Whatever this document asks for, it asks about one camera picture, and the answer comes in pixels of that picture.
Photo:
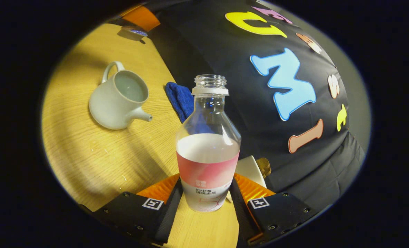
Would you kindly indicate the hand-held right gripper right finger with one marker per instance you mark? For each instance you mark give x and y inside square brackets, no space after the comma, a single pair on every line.
[240,213]

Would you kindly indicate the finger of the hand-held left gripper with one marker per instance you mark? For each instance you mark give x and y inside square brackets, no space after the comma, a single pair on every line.
[142,17]

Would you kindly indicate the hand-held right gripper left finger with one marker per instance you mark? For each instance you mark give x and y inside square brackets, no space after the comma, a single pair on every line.
[171,213]

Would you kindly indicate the clear water bottle pink label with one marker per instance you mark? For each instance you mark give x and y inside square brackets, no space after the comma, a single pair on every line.
[208,155]

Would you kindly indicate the white ceramic teacup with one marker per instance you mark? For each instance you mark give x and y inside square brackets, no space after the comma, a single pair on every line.
[111,110]

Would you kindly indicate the white toaster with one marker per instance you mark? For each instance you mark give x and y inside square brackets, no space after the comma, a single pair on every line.
[249,170]

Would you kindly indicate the brown toast slice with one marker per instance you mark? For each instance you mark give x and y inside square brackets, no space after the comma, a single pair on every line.
[265,167]

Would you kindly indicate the blue folded towel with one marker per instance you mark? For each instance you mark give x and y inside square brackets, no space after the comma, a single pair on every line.
[180,100]

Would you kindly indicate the black backdrop cloth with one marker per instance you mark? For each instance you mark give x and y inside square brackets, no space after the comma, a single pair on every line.
[246,120]

